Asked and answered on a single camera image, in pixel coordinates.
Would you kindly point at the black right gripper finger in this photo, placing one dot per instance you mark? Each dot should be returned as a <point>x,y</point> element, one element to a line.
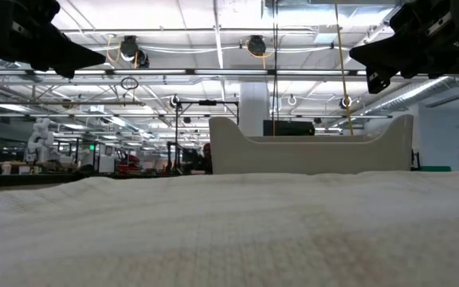
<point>379,77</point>
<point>385,53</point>

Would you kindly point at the grey tupperware container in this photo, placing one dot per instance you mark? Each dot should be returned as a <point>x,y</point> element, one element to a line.
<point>293,159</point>

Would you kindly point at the black monitor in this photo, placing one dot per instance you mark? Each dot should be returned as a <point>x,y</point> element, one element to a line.
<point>417,159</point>

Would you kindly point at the black computer box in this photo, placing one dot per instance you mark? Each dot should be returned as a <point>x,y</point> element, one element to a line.
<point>289,128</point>

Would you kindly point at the green bin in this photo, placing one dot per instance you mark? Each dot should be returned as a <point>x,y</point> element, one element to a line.
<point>434,169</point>

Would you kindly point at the red equipment cart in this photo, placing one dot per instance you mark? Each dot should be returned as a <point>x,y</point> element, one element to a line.
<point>129,163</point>

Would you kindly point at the white cup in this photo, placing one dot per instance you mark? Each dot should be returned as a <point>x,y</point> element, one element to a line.
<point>6,168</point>

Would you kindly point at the person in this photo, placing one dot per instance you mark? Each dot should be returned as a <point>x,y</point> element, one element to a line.
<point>207,149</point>

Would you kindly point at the white checked cloth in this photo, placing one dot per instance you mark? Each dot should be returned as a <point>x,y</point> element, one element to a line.
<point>229,239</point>

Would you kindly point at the black metal stand frame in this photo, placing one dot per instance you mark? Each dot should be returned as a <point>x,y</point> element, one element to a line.
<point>176,127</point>

